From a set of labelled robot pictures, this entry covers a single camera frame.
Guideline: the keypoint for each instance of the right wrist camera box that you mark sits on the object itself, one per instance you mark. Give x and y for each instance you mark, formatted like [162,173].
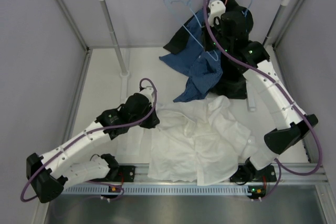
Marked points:
[216,9]

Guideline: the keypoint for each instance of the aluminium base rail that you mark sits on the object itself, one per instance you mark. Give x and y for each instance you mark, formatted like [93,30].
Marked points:
[212,173]

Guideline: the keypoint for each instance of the light blue hanger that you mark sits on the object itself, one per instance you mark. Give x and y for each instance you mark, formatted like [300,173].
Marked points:
[189,16]

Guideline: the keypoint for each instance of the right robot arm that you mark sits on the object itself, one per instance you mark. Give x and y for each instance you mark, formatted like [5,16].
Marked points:
[292,123]

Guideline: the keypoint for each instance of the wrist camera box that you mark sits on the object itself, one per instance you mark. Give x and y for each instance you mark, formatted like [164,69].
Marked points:
[216,9]
[148,92]

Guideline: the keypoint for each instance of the aluminium frame post right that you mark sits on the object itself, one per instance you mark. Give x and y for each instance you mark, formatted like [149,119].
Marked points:
[284,28]

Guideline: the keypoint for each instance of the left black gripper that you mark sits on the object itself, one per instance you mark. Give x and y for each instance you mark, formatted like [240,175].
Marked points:
[153,121]

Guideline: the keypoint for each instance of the blue checked shirt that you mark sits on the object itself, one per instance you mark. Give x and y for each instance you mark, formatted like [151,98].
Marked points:
[202,77]

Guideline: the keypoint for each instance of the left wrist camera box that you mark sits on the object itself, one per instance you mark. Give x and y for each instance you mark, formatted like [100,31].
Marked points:
[148,92]

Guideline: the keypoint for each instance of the perforated cable duct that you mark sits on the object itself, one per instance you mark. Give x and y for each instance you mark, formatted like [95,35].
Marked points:
[139,190]

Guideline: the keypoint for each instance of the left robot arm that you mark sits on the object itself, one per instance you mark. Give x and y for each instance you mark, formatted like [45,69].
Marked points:
[51,173]

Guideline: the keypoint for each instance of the white shirt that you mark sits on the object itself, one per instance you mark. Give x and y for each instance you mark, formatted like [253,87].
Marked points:
[198,132]

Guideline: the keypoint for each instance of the aluminium frame post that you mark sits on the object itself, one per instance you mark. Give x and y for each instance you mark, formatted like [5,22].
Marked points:
[72,24]
[284,28]

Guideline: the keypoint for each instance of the blue hanger under black shirt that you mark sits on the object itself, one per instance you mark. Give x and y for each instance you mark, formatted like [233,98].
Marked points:
[245,12]

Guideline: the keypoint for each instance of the aluminium frame post left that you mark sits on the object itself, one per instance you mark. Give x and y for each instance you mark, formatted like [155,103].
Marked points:
[72,24]

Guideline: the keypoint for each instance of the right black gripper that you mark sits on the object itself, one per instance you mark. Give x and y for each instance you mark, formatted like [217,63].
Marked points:
[205,34]

